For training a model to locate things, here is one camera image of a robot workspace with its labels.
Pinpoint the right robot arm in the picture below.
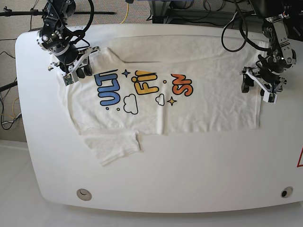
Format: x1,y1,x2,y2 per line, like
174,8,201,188
37,0,99,85

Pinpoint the yellow cable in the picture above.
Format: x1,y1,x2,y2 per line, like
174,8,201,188
119,3,130,24

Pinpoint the red triangle warning sticker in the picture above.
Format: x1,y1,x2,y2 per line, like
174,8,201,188
297,149,303,167

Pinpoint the black tripod stand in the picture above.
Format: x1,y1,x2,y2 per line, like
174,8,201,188
0,6,115,31

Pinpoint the table cable grommet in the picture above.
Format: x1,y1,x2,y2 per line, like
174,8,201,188
76,189,92,201
281,186,294,198

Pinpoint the grey metal frame base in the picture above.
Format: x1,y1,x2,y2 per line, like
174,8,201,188
148,0,273,24

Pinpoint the right table cable grommet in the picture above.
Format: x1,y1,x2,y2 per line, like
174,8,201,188
281,186,294,198

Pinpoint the left table cable grommet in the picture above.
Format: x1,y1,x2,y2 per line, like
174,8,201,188
76,189,92,201

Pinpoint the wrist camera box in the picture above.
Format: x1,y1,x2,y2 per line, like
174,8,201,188
263,91,277,104
62,72,79,86

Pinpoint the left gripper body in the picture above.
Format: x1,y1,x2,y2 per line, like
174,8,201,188
241,63,288,85

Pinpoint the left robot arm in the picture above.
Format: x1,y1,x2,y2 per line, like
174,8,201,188
239,0,296,103

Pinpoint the black floor cables left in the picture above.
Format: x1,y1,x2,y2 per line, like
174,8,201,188
0,51,18,130

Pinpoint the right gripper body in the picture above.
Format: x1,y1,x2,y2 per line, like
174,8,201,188
48,45,100,75

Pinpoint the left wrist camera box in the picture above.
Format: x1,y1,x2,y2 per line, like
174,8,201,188
263,91,277,104

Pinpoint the white printed T-shirt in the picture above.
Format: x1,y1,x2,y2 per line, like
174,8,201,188
58,35,262,166

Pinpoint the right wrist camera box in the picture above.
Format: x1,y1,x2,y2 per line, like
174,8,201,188
62,72,79,86

